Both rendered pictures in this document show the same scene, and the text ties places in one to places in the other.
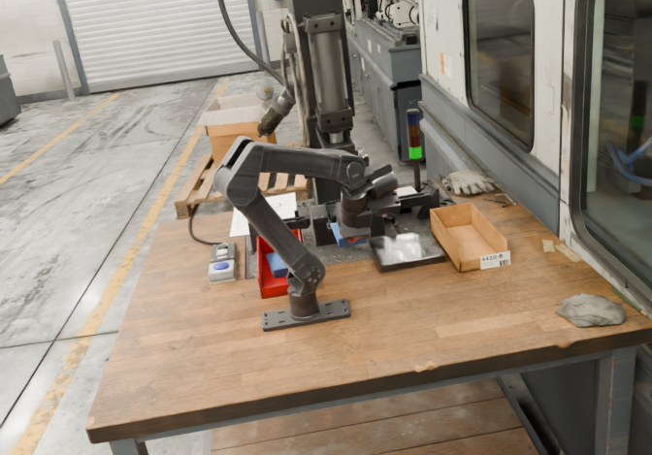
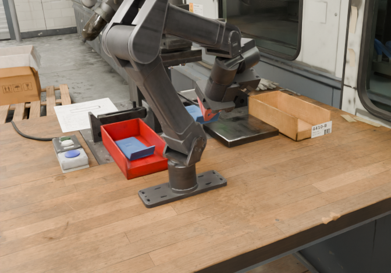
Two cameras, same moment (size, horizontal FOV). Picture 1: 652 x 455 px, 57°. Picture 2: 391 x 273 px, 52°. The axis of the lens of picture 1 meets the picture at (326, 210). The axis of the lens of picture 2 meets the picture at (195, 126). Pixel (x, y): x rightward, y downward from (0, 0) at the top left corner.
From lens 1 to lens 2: 59 cm
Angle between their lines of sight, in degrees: 19
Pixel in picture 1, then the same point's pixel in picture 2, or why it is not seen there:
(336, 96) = not seen: outside the picture
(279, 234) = (171, 100)
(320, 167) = (208, 32)
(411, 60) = not seen: hidden behind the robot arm
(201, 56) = not seen: outside the picture
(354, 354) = (256, 216)
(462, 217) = (271, 103)
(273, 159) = (171, 17)
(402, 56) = not seen: hidden behind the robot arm
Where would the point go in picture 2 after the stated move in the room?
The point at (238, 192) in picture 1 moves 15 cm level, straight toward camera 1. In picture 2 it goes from (142, 48) to (185, 62)
